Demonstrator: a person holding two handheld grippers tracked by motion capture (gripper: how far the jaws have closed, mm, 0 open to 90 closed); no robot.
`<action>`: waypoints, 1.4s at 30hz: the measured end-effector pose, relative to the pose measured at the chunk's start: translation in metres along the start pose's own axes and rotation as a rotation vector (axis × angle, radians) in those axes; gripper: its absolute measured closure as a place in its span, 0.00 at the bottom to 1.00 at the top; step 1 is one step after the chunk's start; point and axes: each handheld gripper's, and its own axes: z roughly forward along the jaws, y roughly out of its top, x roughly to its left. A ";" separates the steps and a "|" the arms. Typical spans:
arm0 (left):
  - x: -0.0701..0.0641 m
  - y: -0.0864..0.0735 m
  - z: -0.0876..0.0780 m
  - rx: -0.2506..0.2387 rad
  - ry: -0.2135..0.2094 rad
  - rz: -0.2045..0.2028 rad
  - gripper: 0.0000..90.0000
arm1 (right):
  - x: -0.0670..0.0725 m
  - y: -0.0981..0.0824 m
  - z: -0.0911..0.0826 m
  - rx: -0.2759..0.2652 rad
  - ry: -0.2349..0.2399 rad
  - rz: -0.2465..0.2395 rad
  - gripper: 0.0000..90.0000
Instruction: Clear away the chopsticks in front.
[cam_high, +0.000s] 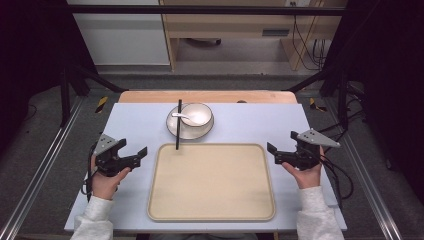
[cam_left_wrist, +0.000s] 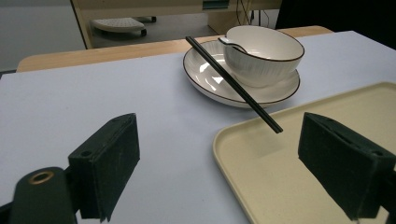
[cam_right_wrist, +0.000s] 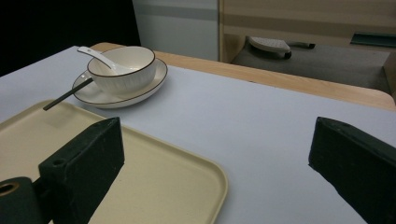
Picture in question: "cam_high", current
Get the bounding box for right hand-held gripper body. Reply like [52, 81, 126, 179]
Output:
[276, 128, 342, 171]

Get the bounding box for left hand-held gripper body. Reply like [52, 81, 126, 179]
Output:
[92, 133, 141, 178]

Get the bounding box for person's right hand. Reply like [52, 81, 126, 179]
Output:
[281, 145, 326, 190]

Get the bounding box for person's left hand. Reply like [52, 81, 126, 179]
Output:
[90, 165, 132, 201]

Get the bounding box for yellow and black tape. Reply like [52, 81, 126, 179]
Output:
[94, 95, 110, 115]
[308, 96, 328, 113]

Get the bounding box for black chopsticks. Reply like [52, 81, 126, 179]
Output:
[175, 98, 183, 151]

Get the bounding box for white ceramic spoon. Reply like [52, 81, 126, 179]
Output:
[171, 112, 202, 126]

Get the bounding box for white plate with dark rim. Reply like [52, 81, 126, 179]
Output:
[165, 104, 216, 141]

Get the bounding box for black metal stand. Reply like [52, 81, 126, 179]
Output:
[58, 61, 130, 128]
[282, 64, 352, 132]

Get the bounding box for beige tray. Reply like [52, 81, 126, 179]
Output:
[146, 142, 277, 223]

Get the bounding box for white bowl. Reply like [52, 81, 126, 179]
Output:
[179, 102, 214, 128]

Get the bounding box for wooden table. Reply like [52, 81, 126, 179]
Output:
[117, 89, 299, 105]

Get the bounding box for white cabinet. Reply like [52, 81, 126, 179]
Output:
[65, 0, 171, 67]

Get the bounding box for black curtain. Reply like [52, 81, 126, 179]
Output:
[0, 0, 99, 158]
[318, 0, 424, 196]

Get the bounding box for light wooden desk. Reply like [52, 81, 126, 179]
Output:
[158, 0, 348, 72]

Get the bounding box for left hand-held gripper cable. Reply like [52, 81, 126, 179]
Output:
[80, 142, 100, 203]

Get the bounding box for hand-held gripper cable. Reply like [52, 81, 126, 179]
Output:
[80, 142, 100, 203]
[316, 151, 355, 209]

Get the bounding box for right hand-held gripper cable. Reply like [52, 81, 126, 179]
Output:
[316, 151, 355, 209]

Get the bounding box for black floor cables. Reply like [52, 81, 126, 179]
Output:
[316, 81, 371, 138]

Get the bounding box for aluminium rail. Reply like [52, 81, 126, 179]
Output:
[0, 95, 85, 240]
[323, 98, 405, 240]

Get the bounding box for hanging black cables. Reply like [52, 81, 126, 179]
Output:
[290, 1, 329, 72]

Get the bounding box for black frame bar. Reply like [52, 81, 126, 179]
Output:
[64, 4, 348, 17]

